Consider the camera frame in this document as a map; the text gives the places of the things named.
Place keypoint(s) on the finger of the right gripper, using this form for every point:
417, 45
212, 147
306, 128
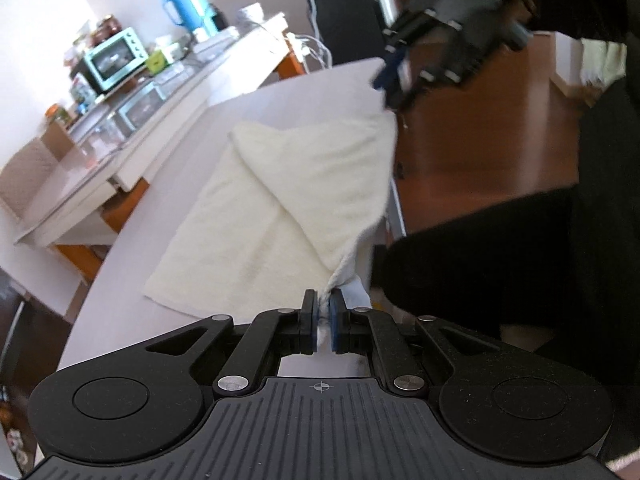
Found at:
419, 19
401, 89

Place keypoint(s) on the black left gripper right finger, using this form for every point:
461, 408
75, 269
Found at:
500, 401

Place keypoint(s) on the person in black clothing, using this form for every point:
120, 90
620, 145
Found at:
565, 261

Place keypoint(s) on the cream terry towel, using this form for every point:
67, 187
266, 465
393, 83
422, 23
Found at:
284, 211

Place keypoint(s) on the white power strip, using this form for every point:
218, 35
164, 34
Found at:
298, 45

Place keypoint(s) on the green tissue box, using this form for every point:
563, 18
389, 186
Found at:
156, 62

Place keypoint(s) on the black power adapter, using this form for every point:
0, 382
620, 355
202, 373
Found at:
219, 19

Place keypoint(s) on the white patterned bowl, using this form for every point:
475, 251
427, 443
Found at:
251, 15

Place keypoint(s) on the teal toaster oven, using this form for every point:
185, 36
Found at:
106, 65

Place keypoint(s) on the orange-lidded jar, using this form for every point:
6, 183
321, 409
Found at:
58, 113

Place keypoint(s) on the blue thermos jug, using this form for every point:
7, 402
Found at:
192, 15

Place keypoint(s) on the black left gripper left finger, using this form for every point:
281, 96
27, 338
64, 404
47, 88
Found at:
143, 400

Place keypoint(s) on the glass-topped white side table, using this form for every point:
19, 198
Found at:
87, 199

